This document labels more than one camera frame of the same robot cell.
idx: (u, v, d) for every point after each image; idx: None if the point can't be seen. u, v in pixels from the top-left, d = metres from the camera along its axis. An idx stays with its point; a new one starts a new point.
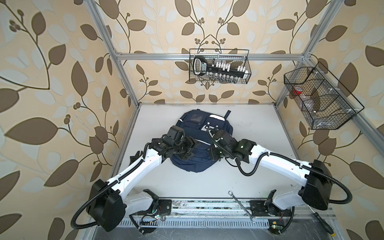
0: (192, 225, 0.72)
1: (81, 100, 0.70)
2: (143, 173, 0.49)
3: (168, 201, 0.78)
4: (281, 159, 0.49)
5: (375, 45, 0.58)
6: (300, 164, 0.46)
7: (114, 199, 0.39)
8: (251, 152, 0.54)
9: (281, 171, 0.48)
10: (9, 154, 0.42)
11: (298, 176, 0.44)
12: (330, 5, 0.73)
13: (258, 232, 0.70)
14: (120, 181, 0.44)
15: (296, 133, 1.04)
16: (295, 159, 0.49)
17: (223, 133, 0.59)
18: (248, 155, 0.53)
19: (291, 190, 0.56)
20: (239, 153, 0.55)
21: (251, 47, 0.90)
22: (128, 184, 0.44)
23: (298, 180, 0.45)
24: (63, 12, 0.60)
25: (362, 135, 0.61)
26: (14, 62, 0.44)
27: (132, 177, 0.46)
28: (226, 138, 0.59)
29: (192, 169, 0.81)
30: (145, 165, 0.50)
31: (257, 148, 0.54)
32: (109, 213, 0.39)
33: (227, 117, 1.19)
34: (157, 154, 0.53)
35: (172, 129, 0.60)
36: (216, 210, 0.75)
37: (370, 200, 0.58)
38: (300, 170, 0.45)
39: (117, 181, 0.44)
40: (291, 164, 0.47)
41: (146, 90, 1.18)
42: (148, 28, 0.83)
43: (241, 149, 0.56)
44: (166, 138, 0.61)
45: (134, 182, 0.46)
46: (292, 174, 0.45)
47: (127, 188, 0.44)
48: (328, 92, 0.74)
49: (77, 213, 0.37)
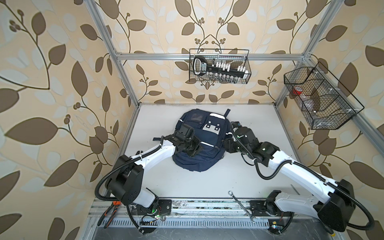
0: (192, 225, 0.72)
1: (81, 100, 0.70)
2: (159, 158, 0.54)
3: (168, 201, 0.78)
4: (305, 171, 0.47)
5: (375, 45, 0.58)
6: (325, 181, 0.44)
7: (137, 172, 0.43)
8: (273, 156, 0.53)
9: (302, 182, 0.46)
10: (9, 154, 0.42)
11: (319, 191, 0.42)
12: (330, 5, 0.73)
13: (258, 232, 0.70)
14: (142, 159, 0.49)
15: (296, 133, 1.05)
16: (321, 174, 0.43)
17: (248, 130, 0.59)
18: (268, 158, 0.52)
19: (303, 199, 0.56)
20: (258, 154, 0.55)
21: (251, 47, 0.90)
22: (148, 163, 0.48)
23: (319, 195, 0.43)
24: (63, 12, 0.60)
25: (362, 135, 0.61)
26: (14, 62, 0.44)
27: (152, 157, 0.51)
28: (250, 135, 0.58)
29: (196, 169, 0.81)
30: (162, 150, 0.55)
31: (280, 154, 0.53)
32: (130, 183, 0.43)
33: (227, 116, 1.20)
34: (172, 144, 0.60)
35: (184, 125, 0.67)
36: (216, 210, 0.75)
37: (370, 200, 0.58)
38: (324, 186, 0.43)
39: (140, 157, 0.49)
40: (314, 177, 0.45)
41: (146, 90, 1.18)
42: (149, 28, 0.83)
43: (261, 151, 0.55)
44: (178, 134, 0.68)
45: (152, 164, 0.51)
46: (314, 188, 0.44)
47: (147, 166, 0.48)
48: (328, 92, 0.74)
49: (101, 182, 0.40)
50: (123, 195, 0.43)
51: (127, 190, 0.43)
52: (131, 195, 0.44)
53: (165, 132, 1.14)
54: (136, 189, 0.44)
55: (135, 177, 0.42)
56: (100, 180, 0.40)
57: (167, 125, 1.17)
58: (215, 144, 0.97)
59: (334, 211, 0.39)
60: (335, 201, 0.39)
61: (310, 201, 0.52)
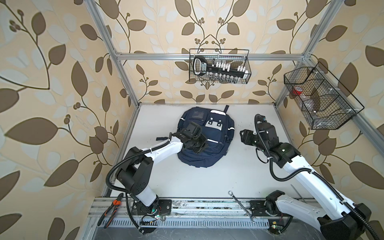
0: (192, 225, 0.72)
1: (80, 100, 0.69)
2: (168, 152, 0.55)
3: (168, 201, 0.78)
4: (322, 184, 0.44)
5: (375, 45, 0.58)
6: (342, 199, 0.41)
7: (147, 163, 0.45)
8: (291, 160, 0.49)
9: (313, 193, 0.45)
10: (10, 154, 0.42)
11: (332, 207, 0.41)
12: (330, 5, 0.73)
13: (258, 232, 0.70)
14: (152, 152, 0.50)
15: (296, 133, 1.04)
16: (339, 192, 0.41)
17: (271, 126, 0.55)
18: (286, 161, 0.49)
19: (308, 208, 0.54)
20: (276, 154, 0.52)
21: (251, 47, 0.90)
22: (157, 156, 0.50)
23: (330, 211, 0.42)
24: (63, 12, 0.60)
25: (362, 135, 0.61)
26: (14, 62, 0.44)
27: (161, 151, 0.52)
28: (271, 133, 0.54)
29: (202, 165, 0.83)
30: (170, 145, 0.57)
31: (299, 160, 0.49)
32: (140, 175, 0.44)
33: (227, 111, 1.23)
34: (179, 141, 0.61)
35: (192, 123, 0.68)
36: (216, 210, 0.75)
37: (371, 200, 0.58)
38: (339, 205, 0.40)
39: (150, 150, 0.51)
40: (330, 192, 0.42)
41: (146, 90, 1.18)
42: (149, 28, 0.83)
43: (280, 151, 0.52)
44: (185, 131, 0.70)
45: (161, 157, 0.53)
46: (327, 203, 0.42)
47: (157, 159, 0.50)
48: (328, 92, 0.74)
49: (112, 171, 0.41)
50: (132, 186, 0.45)
51: (135, 181, 0.44)
52: (140, 186, 0.46)
53: (165, 132, 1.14)
54: (144, 180, 0.46)
55: (144, 169, 0.44)
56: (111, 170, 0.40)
57: (167, 125, 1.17)
58: (219, 140, 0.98)
59: (345, 234, 0.38)
60: (346, 220, 0.38)
61: (315, 212, 0.51)
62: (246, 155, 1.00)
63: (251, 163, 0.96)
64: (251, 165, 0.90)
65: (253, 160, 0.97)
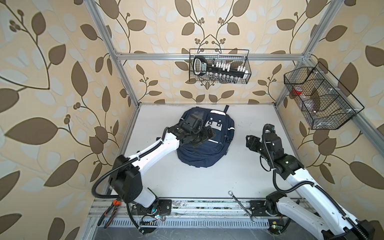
0: (192, 225, 0.72)
1: (80, 100, 0.69)
2: (161, 155, 0.51)
3: (168, 201, 0.78)
4: (325, 198, 0.45)
5: (375, 45, 0.58)
6: (345, 214, 0.41)
7: (133, 175, 0.41)
8: (294, 173, 0.51)
9: (316, 206, 0.45)
10: (10, 154, 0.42)
11: (334, 222, 0.41)
12: (330, 5, 0.73)
13: (258, 232, 0.70)
14: (140, 159, 0.46)
15: (296, 133, 1.04)
16: (342, 207, 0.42)
17: (278, 139, 0.56)
18: (289, 173, 0.51)
19: (312, 218, 0.53)
20: (279, 166, 0.54)
21: (251, 47, 0.90)
22: (147, 162, 0.46)
23: (333, 227, 0.42)
24: (63, 12, 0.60)
25: (362, 135, 0.61)
26: (14, 62, 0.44)
27: (151, 157, 0.47)
28: (277, 145, 0.55)
29: (202, 165, 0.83)
30: (163, 147, 0.51)
31: (302, 173, 0.50)
32: (128, 187, 0.42)
33: (227, 112, 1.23)
34: (175, 139, 0.55)
35: (191, 117, 0.61)
36: (216, 210, 0.75)
37: (370, 200, 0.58)
38: (342, 220, 0.40)
39: (137, 158, 0.46)
40: (333, 206, 0.43)
41: (146, 90, 1.18)
42: (149, 28, 0.83)
43: (284, 163, 0.53)
44: (184, 125, 0.63)
45: (153, 162, 0.48)
46: (329, 217, 0.42)
47: (146, 167, 0.46)
48: (328, 92, 0.74)
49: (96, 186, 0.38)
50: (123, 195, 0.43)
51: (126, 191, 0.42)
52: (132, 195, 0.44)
53: None
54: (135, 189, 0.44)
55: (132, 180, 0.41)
56: (93, 187, 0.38)
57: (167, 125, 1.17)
58: (219, 141, 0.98)
59: None
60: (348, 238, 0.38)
61: (319, 223, 0.50)
62: (246, 155, 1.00)
63: (251, 163, 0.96)
64: (251, 164, 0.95)
65: (253, 160, 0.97)
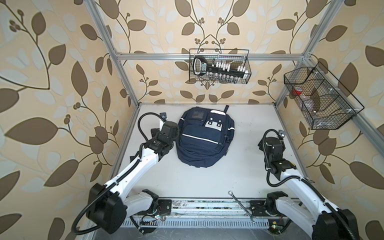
0: (192, 225, 0.72)
1: (80, 100, 0.69)
2: (142, 172, 0.49)
3: (168, 201, 0.78)
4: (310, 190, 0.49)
5: (375, 45, 0.58)
6: (324, 201, 0.46)
7: (114, 201, 0.39)
8: (285, 171, 0.58)
9: (304, 199, 0.49)
10: (9, 154, 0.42)
11: (315, 208, 0.45)
12: (330, 5, 0.73)
13: (257, 232, 0.70)
14: (119, 183, 0.43)
15: (296, 133, 1.04)
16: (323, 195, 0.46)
17: (278, 143, 0.63)
18: (281, 171, 0.58)
19: (306, 214, 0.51)
20: (274, 167, 0.62)
21: (251, 47, 0.90)
22: (127, 184, 0.44)
23: (314, 213, 0.45)
24: (63, 12, 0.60)
25: (362, 135, 0.61)
26: (14, 62, 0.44)
27: (130, 178, 0.45)
28: (277, 148, 0.61)
29: (202, 165, 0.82)
30: (142, 164, 0.49)
31: (292, 171, 0.57)
32: (110, 216, 0.38)
33: (227, 112, 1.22)
34: (153, 153, 0.53)
35: (165, 126, 0.58)
36: (216, 210, 0.75)
37: (370, 200, 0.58)
38: (322, 206, 0.44)
39: (115, 183, 0.43)
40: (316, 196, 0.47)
41: (146, 90, 1.18)
42: (149, 28, 0.83)
43: (278, 164, 0.61)
44: (160, 136, 0.60)
45: (134, 181, 0.46)
46: (312, 205, 0.46)
47: (127, 189, 0.44)
48: (328, 92, 0.74)
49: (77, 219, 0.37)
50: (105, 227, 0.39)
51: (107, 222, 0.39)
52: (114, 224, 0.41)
53: None
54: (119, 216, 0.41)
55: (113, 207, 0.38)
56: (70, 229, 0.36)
57: None
58: (219, 141, 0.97)
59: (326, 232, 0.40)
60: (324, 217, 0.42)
61: (312, 219, 0.51)
62: (246, 155, 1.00)
63: (251, 163, 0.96)
64: (251, 165, 0.90)
65: (253, 160, 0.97)
